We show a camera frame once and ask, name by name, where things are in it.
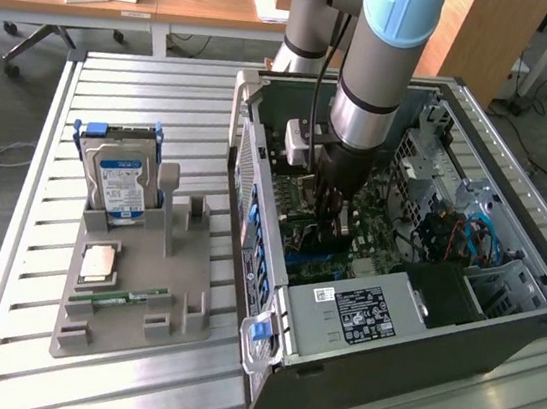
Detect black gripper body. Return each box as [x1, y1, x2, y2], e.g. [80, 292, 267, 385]
[310, 139, 379, 201]

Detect graphics card with black fan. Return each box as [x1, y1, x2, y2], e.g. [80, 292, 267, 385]
[279, 219, 355, 270]

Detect CPU socket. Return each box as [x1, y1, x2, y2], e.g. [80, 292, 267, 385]
[292, 172, 322, 215]

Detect green motherboard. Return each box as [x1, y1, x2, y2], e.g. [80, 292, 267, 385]
[242, 126, 419, 301]

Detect blue expansion slot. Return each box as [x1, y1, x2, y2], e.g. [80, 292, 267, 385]
[284, 248, 337, 273]

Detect perforated metal drive cage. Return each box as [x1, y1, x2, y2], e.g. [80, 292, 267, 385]
[382, 126, 466, 240]

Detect grey power supply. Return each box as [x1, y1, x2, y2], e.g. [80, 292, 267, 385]
[277, 258, 434, 374]

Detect blue case latch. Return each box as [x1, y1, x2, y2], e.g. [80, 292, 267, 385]
[245, 317, 274, 349]

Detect open black PC case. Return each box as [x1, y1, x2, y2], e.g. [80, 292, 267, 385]
[191, 54, 547, 409]

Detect white papers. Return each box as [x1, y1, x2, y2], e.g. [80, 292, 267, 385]
[246, 0, 292, 27]

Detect metal disk bay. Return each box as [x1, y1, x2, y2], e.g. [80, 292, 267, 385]
[457, 252, 547, 327]

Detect grey parts rack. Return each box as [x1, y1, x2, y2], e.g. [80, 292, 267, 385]
[47, 148, 235, 379]

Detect white box with red button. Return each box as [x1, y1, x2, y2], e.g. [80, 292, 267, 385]
[500, 57, 533, 106]

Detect hard disk in blue carrier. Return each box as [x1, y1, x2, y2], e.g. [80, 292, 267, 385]
[60, 110, 170, 231]

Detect green RAM stick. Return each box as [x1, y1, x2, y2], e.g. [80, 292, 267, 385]
[68, 280, 163, 314]

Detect silver CPU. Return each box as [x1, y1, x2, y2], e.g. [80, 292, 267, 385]
[78, 241, 119, 287]

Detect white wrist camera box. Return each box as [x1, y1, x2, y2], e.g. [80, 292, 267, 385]
[280, 116, 327, 169]

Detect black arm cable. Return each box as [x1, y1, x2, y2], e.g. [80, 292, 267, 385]
[302, 8, 354, 184]

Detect red wire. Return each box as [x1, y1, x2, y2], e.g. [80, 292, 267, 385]
[441, 214, 475, 264]

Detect black plastic air duct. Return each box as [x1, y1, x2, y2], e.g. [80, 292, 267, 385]
[395, 259, 494, 337]

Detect blue wire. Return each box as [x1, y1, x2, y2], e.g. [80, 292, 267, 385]
[458, 209, 508, 269]

